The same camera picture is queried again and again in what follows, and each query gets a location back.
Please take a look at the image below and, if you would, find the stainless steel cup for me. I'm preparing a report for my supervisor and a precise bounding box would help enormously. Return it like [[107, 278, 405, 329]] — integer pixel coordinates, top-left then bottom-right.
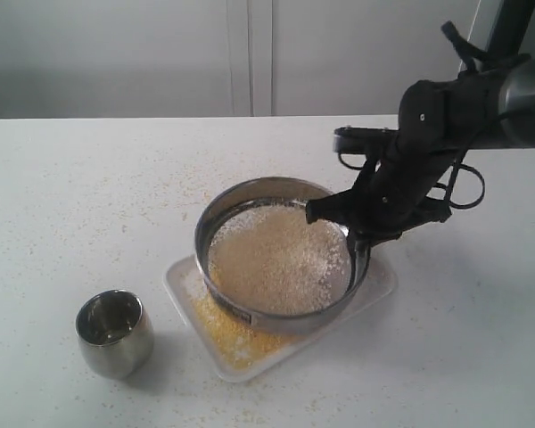
[[75, 289, 154, 380]]

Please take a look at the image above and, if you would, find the yellow millet grains pile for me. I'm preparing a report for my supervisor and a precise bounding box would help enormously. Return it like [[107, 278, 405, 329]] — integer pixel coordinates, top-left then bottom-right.
[[189, 292, 300, 370]]

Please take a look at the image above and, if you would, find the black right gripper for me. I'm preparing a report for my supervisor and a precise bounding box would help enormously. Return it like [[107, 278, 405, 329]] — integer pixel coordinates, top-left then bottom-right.
[[305, 133, 455, 294]]

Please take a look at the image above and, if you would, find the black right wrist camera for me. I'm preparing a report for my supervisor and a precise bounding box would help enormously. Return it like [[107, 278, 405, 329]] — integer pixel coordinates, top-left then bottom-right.
[[333, 126, 399, 171]]

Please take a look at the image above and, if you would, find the yellow and white grain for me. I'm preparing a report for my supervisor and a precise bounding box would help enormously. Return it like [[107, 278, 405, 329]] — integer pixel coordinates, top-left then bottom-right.
[[209, 205, 351, 316]]

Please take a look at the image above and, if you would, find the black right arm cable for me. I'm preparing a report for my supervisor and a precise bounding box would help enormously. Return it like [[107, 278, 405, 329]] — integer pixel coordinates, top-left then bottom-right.
[[427, 20, 531, 210]]

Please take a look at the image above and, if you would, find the round stainless steel sieve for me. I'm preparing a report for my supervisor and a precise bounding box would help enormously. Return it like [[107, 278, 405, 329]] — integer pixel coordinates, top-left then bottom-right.
[[194, 177, 355, 334]]

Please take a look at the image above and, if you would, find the white plastic tray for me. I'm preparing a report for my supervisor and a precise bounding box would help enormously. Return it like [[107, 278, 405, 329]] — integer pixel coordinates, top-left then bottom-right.
[[163, 255, 398, 383]]

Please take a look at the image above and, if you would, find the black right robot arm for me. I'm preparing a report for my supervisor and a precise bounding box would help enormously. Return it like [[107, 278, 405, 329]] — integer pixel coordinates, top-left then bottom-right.
[[306, 59, 535, 258]]

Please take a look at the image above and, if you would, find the white cabinet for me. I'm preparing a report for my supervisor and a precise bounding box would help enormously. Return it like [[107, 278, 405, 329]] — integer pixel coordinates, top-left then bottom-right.
[[0, 1, 500, 118]]

